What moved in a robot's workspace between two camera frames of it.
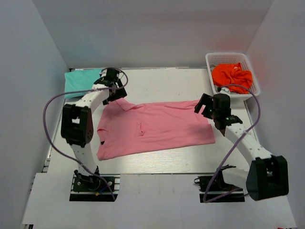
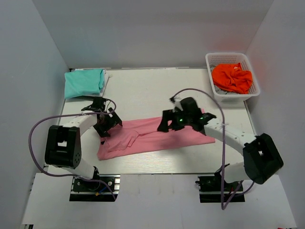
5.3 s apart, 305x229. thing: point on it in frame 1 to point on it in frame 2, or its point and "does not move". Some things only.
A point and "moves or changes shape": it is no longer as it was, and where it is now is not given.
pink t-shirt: [124, 129] moves or changes shape
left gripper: [121, 92] to [114, 120]
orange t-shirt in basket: [224, 74] does not move
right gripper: [205, 100] to [169, 115]
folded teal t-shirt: [80, 80] does not move
